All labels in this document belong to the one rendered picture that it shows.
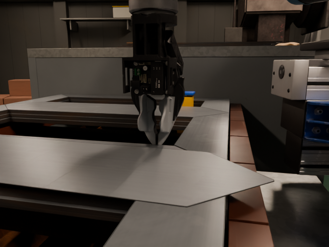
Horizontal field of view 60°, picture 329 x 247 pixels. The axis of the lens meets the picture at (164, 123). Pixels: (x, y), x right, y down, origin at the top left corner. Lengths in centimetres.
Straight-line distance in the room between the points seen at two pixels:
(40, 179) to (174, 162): 17
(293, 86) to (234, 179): 39
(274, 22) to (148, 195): 338
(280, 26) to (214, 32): 412
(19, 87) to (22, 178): 539
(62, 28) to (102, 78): 658
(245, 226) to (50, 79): 124
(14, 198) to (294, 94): 58
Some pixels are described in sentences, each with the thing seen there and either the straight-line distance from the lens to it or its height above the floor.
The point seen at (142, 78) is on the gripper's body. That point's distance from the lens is 43.
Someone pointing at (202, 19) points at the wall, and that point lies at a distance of 760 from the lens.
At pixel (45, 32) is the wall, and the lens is 818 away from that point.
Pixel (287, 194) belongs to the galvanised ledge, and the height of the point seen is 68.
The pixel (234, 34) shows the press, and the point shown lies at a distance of 354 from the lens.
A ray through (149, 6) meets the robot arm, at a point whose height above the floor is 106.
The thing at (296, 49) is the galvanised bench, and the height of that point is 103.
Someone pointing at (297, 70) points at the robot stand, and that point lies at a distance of 71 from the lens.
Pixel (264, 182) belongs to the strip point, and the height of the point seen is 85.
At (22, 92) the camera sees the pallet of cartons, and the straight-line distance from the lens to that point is 576.
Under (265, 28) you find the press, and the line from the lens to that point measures 359.
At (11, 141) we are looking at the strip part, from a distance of 57.
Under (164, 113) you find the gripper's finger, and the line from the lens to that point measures 45.
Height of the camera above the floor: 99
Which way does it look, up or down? 12 degrees down
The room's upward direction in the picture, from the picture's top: straight up
